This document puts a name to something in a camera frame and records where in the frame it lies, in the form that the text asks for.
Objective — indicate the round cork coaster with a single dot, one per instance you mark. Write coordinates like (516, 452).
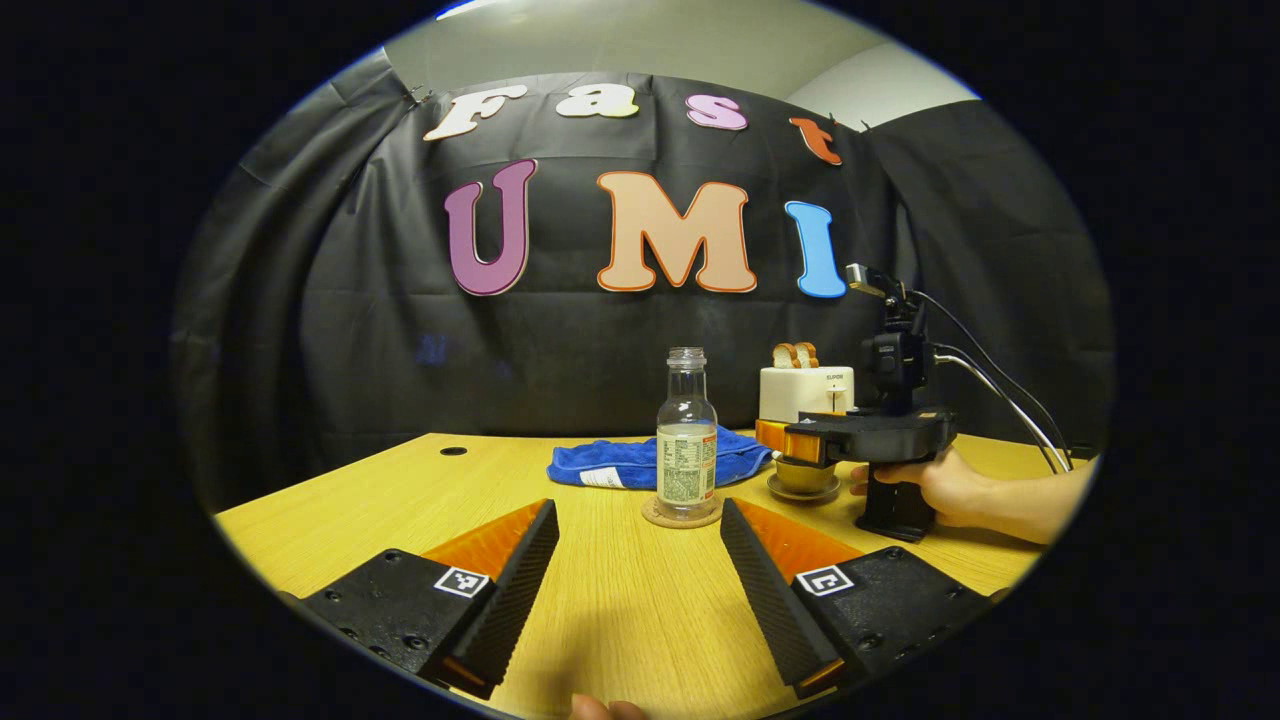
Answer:
(655, 517)

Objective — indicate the black backdrop cloth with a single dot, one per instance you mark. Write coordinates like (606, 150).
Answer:
(600, 350)

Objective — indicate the toast slice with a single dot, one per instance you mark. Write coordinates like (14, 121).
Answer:
(784, 356)
(806, 354)

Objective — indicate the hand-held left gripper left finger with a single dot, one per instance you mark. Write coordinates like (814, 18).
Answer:
(515, 600)

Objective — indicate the cream ceramic saucer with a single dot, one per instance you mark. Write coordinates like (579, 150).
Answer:
(800, 497)

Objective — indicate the blue towel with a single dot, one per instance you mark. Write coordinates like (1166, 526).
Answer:
(620, 462)

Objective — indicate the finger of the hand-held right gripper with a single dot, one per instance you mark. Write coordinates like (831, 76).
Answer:
(770, 435)
(810, 428)

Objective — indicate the white toaster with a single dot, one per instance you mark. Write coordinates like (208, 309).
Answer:
(805, 393)

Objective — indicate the clear plastic water bottle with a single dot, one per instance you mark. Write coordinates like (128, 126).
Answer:
(687, 450)

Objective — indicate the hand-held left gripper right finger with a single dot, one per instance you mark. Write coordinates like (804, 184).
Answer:
(765, 600)

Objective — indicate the cream ceramic teacup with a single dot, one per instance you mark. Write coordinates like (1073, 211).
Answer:
(805, 483)

